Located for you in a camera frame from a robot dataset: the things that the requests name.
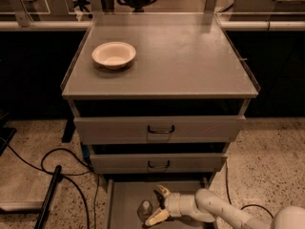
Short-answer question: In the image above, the top grey drawer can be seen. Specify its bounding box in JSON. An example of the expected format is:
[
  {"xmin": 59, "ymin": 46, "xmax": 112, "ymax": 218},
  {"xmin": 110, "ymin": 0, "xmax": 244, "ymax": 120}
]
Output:
[{"xmin": 74, "ymin": 115, "xmax": 245, "ymax": 145}]

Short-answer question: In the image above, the clear plastic water bottle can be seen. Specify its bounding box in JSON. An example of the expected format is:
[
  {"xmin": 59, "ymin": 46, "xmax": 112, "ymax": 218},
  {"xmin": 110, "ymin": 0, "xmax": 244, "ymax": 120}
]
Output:
[{"xmin": 137, "ymin": 200, "xmax": 153, "ymax": 222}]

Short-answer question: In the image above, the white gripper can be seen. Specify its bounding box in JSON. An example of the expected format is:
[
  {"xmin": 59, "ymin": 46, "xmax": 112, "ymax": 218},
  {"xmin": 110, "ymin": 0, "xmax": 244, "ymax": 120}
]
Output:
[{"xmin": 145, "ymin": 185, "xmax": 197, "ymax": 227}]

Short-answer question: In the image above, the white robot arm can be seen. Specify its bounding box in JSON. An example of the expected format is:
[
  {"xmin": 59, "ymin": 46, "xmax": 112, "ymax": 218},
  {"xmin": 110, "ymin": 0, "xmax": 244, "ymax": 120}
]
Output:
[{"xmin": 145, "ymin": 185, "xmax": 305, "ymax": 229}]

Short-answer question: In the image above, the drawer black handle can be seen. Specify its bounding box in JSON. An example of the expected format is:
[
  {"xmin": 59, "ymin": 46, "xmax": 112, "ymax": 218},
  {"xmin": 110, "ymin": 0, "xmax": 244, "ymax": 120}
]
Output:
[
  {"xmin": 148, "ymin": 160, "xmax": 171, "ymax": 169},
  {"xmin": 147, "ymin": 125, "xmax": 175, "ymax": 135}
]

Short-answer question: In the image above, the middle grey drawer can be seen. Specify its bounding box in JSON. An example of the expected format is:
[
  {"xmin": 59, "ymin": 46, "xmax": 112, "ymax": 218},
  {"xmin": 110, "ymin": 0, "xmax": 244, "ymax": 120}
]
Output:
[{"xmin": 90, "ymin": 154, "xmax": 226, "ymax": 174}]

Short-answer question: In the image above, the grey drawer cabinet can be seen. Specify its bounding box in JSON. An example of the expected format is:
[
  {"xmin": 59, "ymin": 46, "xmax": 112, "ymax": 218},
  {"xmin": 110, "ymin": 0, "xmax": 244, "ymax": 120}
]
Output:
[{"xmin": 62, "ymin": 13, "xmax": 259, "ymax": 178}]

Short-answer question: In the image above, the white horizontal rail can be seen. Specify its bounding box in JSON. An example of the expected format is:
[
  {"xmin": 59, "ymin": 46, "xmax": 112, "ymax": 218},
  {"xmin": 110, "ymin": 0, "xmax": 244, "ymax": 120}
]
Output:
[{"xmin": 0, "ymin": 21, "xmax": 305, "ymax": 31}]

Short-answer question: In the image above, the black floor cable left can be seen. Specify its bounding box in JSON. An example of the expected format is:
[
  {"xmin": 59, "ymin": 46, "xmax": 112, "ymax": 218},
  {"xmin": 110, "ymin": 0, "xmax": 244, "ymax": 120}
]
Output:
[{"xmin": 0, "ymin": 136, "xmax": 100, "ymax": 229}]

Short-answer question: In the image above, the bottom grey open drawer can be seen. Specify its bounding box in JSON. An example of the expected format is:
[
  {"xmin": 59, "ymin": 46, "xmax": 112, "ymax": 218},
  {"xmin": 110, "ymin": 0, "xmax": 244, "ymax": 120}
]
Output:
[{"xmin": 103, "ymin": 176, "xmax": 218, "ymax": 229}]

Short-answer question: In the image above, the middle drawer black handle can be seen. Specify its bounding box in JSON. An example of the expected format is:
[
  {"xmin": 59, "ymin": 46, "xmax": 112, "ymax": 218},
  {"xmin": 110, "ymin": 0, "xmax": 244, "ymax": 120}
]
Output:
[{"xmin": 148, "ymin": 160, "xmax": 171, "ymax": 169}]

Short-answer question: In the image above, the white paper bowl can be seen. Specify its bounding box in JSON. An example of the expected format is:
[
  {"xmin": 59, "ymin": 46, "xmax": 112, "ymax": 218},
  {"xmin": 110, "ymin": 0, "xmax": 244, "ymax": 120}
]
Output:
[{"xmin": 91, "ymin": 42, "xmax": 136, "ymax": 70}]

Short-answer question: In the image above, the top drawer black handle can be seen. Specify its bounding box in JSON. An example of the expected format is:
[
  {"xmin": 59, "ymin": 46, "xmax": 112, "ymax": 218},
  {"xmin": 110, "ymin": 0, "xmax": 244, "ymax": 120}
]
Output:
[{"xmin": 147, "ymin": 125, "xmax": 175, "ymax": 135}]

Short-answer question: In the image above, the black bar on floor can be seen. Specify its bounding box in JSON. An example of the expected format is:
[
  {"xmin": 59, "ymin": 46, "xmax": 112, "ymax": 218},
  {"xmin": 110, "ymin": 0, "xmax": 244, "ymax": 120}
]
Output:
[{"xmin": 34, "ymin": 165, "xmax": 62, "ymax": 229}]

